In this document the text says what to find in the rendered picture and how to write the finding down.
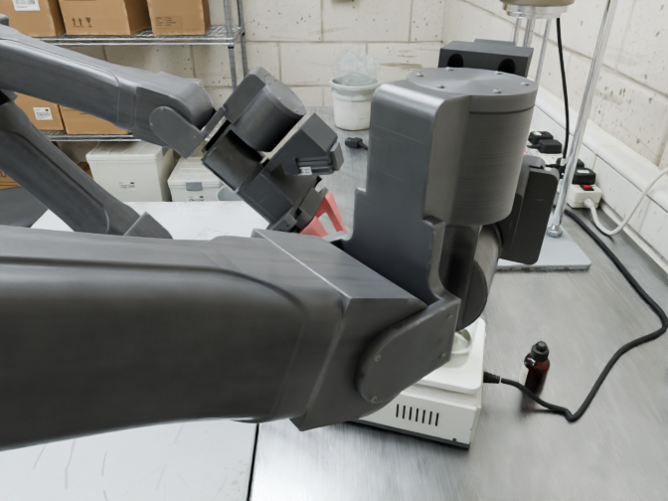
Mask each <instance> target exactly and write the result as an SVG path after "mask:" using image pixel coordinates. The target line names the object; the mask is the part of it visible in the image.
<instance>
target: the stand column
mask: <svg viewBox="0 0 668 501"><path fill-rule="evenodd" d="M617 3H618V0H606V5H605V9H604V13H603V17H602V21H601V25H600V29H599V33H598V37H597V41H596V45H595V49H594V53H593V57H592V61H591V65H590V69H589V73H588V77H587V81H586V85H585V89H584V97H583V101H582V105H581V109H580V113H579V117H578V121H577V125H576V129H575V133H574V137H573V141H572V145H571V149H570V153H569V157H568V161H567V165H566V169H565V173H564V177H563V182H562V186H561V190H560V194H559V198H558V202H557V206H556V210H555V213H554V217H553V221H552V225H551V226H550V227H547V229H546V235H547V236H548V237H550V238H554V239H558V238H561V237H562V234H563V230H562V229H561V228H560V226H561V222H562V218H563V214H564V211H565V207H566V203H567V199H568V195H569V192H570V188H571V184H572V181H573V177H574V173H575V169H576V165H577V161H578V157H579V153H580V149H581V146H582V142H583V138H584V134H585V127H586V123H587V119H588V116H589V112H590V108H591V104H592V100H593V96H594V92H595V88H596V85H597V81H598V77H599V73H600V69H601V65H602V61H603V57H604V53H605V50H606V46H607V42H608V38H609V34H610V30H611V26H612V22H613V19H614V15H615V11H616V7H617Z"/></svg>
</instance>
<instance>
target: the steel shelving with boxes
mask: <svg viewBox="0 0 668 501"><path fill-rule="evenodd" d="M147 1H148V6H149V11H148V6H147ZM147 1H146V0H0V14H2V15H5V16H8V18H9V26H10V27H11V28H13V29H15V30H17V31H19V32H20V33H21V34H24V35H26V36H29V37H31V38H33V37H36V38H39V37H42V38H44V37H48V38H50V37H53V36H56V37H58V36H62V37H63V36H67V37H68V36H73V37H74V36H78V37H79V36H84V37H85V36H88V37H90V36H94V37H96V36H105V37H107V36H111V37H113V36H116V37H118V36H122V37H124V36H128V37H129V36H133V37H135V36H139V37H140V36H144V37H146V36H150V37H151V36H155V37H157V36H161V37H162V36H167V37H168V36H172V37H174V36H178V37H179V36H183V37H185V36H189V37H190V36H195V37H196V36H200V37H201V36H206V37H207V36H211V37H212V36H217V37H218V36H222V37H221V38H217V37H216V38H211V37H210V38H206V37H205V38H200V37H199V38H195V37H193V38H191V39H188V38H189V37H188V38H187V39H171V38H172V37H171V38H170V39H165V38H167V37H165V38H164V39H154V38H155V37H154V38H153V39H148V38H150V37H148V38H147V39H137V38H138V37H137V38H136V39H131V38H133V37H131V38H130V39H125V38H124V39H120V38H122V37H120V38H119V39H114V38H116V37H114V38H113V39H109V38H107V39H104V38H105V37H103V38H102V39H98V38H99V37H97V38H96V39H92V38H90V39H87V38H88V37H86V38H84V39H81V38H82V37H81V38H79V39H75V38H73V39H70V38H71V37H70V38H67V39H64V38H62V39H59V38H60V37H59V38H57V39H53V38H55V37H53V38H51V39H47V38H46V39H42V38H40V39H37V40H46V41H44V42H47V41H50V40H65V41H69V40H82V41H81V42H83V41H86V40H101V41H105V40H119V41H124V40H138V41H143V40H156V41H161V40H174V41H172V42H175V41H180V40H193V41H195V40H196V41H199V40H211V41H217V40H227V42H226V43H223V42H220V41H217V42H220V43H209V42H211V41H208V42H206V43H204V42H202V43H190V42H193V41H190V42H188V43H186V42H183V41H180V42H183V43H172V42H169V43H167V42H164V41H161V42H164V43H167V44H151V43H154V42H156V41H154V42H151V43H149V44H133V43H135V42H138V41H135V42H133V43H130V42H127V41H124V42H127V43H130V44H115V43H117V42H119V41H117V42H114V43H111V42H109V43H111V44H97V43H99V42H101V41H98V42H96V43H93V44H79V43H80V42H79V43H75V42H72V41H69V42H72V43H74V44H60V43H62V42H60V43H56V42H53V41H50V42H53V43H55V44H51V45H227V46H228V49H229V59H230V69H231V79H232V89H233V91H234V90H235V89H236V88H237V86H238V82H237V71H236V61H235V50H234V45H235V42H236V41H237V39H238V38H241V49H242V61H243V72H244V78H245V76H246V75H247V74H248V61H247V49H246V37H245V34H246V28H245V22H244V13H243V1H242V0H237V4H238V15H239V24H238V25H235V24H234V25H232V19H231V8H230V0H224V9H225V19H226V25H225V24H224V25H221V24H220V25H216V24H215V25H211V20H210V10H209V1H208V0H147ZM149 12H150V17H151V24H150V17H149ZM150 26H152V27H150ZM215 26H217V27H215ZM218 26H222V27H223V26H226V27H223V28H222V27H221V28H218ZM233 26H239V27H238V28H237V27H235V28H234V27H233ZM148 27H150V28H148ZM210 27H211V28H210ZM212 27H215V28H212ZM141 30H144V31H141ZM146 30H150V31H146ZM151 30H152V31H151ZM208 30H213V31H208ZM214 30H218V31H214ZM219 30H223V31H219ZM224 30H227V31H224ZM235 30H238V31H235ZM207 32H210V33H211V32H216V33H217V32H221V33H222V32H226V33H227V35H225V34H226V33H225V34H224V35H220V34H221V33H220V34H219V35H215V34H216V33H215V34H213V35H209V34H210V33H209V34H208V35H205V34H206V33H207ZM233 32H237V33H236V34H235V35H233ZM65 33H67V34H66V35H63V34H65ZM135 33H139V34H140V33H144V34H146V33H150V34H151V33H153V35H149V34H148V35H144V34H142V35H138V34H137V35H133V34H135ZM238 34H239V36H238ZM223 36H227V37H226V38H223ZM236 36H238V37H236ZM94 37H93V38H94ZM144 37H143V38H144ZM161 37H159V38H161ZM178 37H176V38H178ZM183 37H182V38H183ZM36 38H34V39H36ZM65 38H66V37H65ZM76 38H77V37H76ZM235 39H236V40H235ZM63 42H64V41H63ZM106 42H108V41H106ZM143 42H145V41H143ZM199 42H201V41H199ZM15 93H16V94H18V97H17V98H16V100H15V101H14V102H15V103H16V104H17V105H18V106H19V107H20V108H21V109H23V110H24V111H25V113H26V114H27V115H28V117H29V119H30V120H31V121H32V122H33V124H34V125H35V126H36V127H37V128H38V129H39V130H43V131H44V130H48V131H49V130H53V131H54V130H58V131H59V130H62V132H63V131H64V130H66V131H67V132H65V133H67V134H68V135H69V134H72V136H68V135H67V136H63V135H64V134H65V133H64V134H63V135H62V136H58V135H59V134H60V133H61V132H60V133H59V134H58V135H56V136H52V135H51V136H47V135H49V134H50V133H51V132H53V131H51V132H50V133H49V134H47V135H46V137H55V138H57V137H58V138H61V137H70V138H69V139H71V138H78V137H87V138H90V137H91V138H95V137H104V138H101V139H102V140H101V139H99V140H84V139H82V140H67V139H64V138H61V139H64V140H52V139H54V138H52V139H49V140H50V141H51V142H52V143H53V144H54V145H56V146H57V147H58V148H59V146H58V143H57V141H100V142H99V143H98V144H97V145H96V146H95V148H94V149H93V150H91V151H90V152H89V153H88V154H87V155H86V160H87V162H85V161H81V162H79V163H78V164H77V165H78V166H79V167H80V168H81V169H83V170H84V171H85V172H86V173H87V174H88V176H89V177H91V178H92V179H93V180H94V181H95V182H96V183H97V184H99V185H100V186H101V187H102V188H103V189H105V190H106V191H107V192H108V193H110V194H111V195H112V196H114V197H115V198H116V199H118V200H119V201H121V202H122V203H123V202H129V203H130V202H170V201H173V202H217V200H216V193H217V191H218V190H219V189H220V188H221V187H222V186H224V184H223V183H222V182H221V181H220V180H219V179H217V178H216V177H215V176H214V175H213V174H212V173H211V172H209V171H208V170H207V169H206V168H205V167H204V166H202V165H201V164H202V162H203V161H201V159H202V157H188V158H187V159H185V158H184V157H181V158H180V159H179V161H178V163H177V165H176V166H175V164H174V156H173V149H172V148H165V147H162V146H159V145H156V144H152V143H149V142H146V141H143V140H139V139H136V138H133V137H132V134H131V133H132V132H131V133H130V134H128V133H129V132H130V131H127V130H124V129H120V128H118V127H116V126H114V125H113V124H112V123H110V122H108V121H105V120H103V119H100V118H97V117H95V116H92V115H89V114H86V113H83V112H80V111H77V110H74V109H71V108H68V107H64V106H61V105H58V104H55V103H51V102H48V101H45V100H42V99H38V98H35V97H32V96H28V95H25V94H21V93H18V92H15ZM43 131H41V132H43ZM48 131H46V132H48ZM58 131H57V132H58ZM46 132H45V133H46ZM45 133H44V134H45ZM74 134H77V136H73V135H74ZM79 134H82V136H78V135H79ZM84 134H87V135H89V136H83V135H84ZM90 134H93V135H90ZM95 134H98V135H95ZM100 134H103V135H100ZM104 134H108V135H104ZM87 138H85V139H87ZM78 139H80V138H78ZM59 149H60V148H59ZM11 187H20V185H19V184H17V183H16V182H15V181H14V180H12V179H11V178H10V177H9V176H7V175H6V174H5V173H3V172H2V171H1V170H0V189H4V188H11ZM171 198H172V200H171Z"/></svg>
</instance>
